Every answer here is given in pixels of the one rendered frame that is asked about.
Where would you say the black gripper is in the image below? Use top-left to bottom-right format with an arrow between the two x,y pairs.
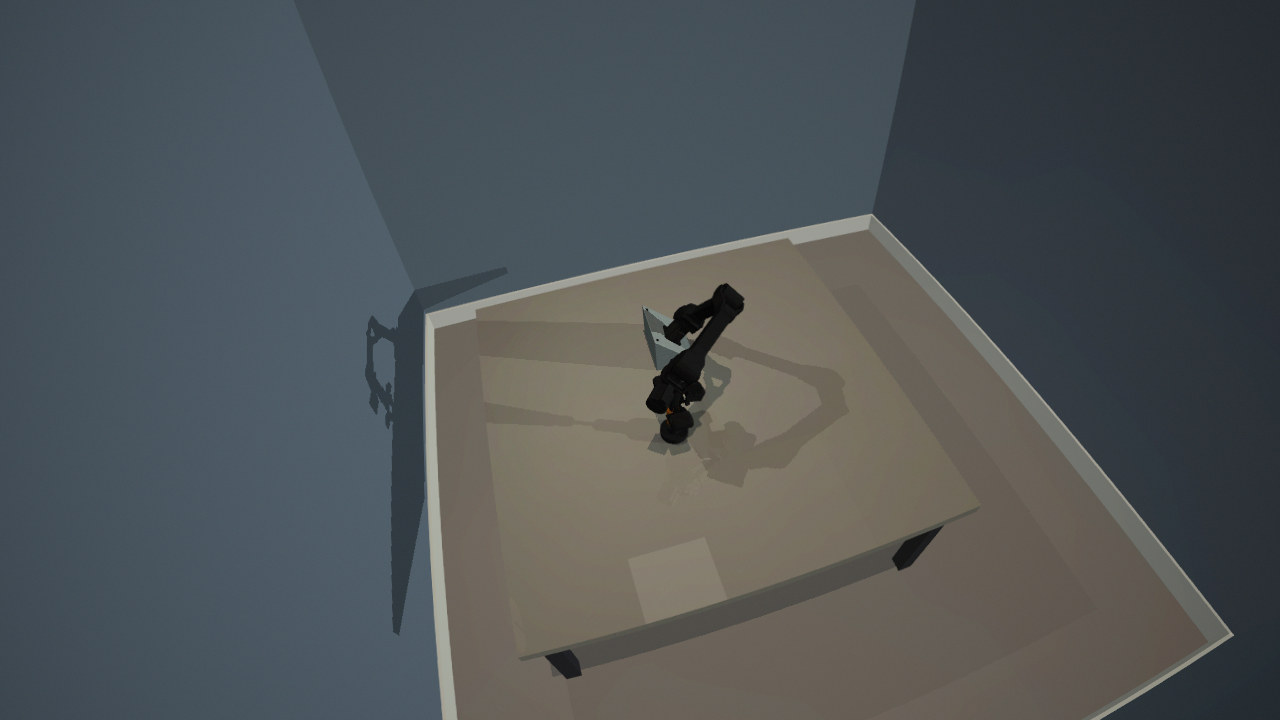
653,375 -> 694,432

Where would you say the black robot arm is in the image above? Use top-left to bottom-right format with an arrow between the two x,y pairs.
646,283 -> 745,414

